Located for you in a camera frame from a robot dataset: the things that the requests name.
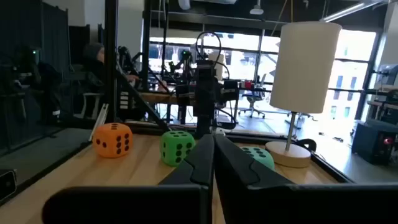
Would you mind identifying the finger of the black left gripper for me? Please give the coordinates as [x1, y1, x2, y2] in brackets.
[206, 116, 216, 139]
[195, 116, 207, 139]

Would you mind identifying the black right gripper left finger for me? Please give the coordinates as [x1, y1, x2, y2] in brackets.
[42, 133, 215, 224]

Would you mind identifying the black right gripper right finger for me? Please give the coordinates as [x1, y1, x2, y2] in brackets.
[214, 134, 398, 224]

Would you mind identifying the large green foam die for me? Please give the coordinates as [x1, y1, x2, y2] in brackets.
[160, 130, 196, 167]

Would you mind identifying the large teal foam die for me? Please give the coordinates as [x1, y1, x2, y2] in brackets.
[239, 146, 275, 170]

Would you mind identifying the large orange foam die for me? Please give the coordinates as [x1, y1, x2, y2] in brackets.
[92, 122, 134, 159]

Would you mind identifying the office chair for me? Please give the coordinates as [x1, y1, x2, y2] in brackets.
[238, 74, 267, 119]

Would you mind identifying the white pendant ceiling lamp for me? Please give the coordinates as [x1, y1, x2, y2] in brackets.
[249, 0, 264, 16]

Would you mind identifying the white shade wooden table lamp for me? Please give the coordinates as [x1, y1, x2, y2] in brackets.
[265, 21, 343, 169]

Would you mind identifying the person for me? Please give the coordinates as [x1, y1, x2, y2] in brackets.
[82, 42, 141, 122]

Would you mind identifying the black box with red light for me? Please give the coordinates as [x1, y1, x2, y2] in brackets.
[351, 119, 398, 166]

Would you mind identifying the black vertical rig post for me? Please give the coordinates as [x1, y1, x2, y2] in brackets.
[104, 0, 119, 124]

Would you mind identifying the small black camera box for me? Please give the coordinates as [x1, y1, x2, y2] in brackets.
[0, 169, 18, 202]

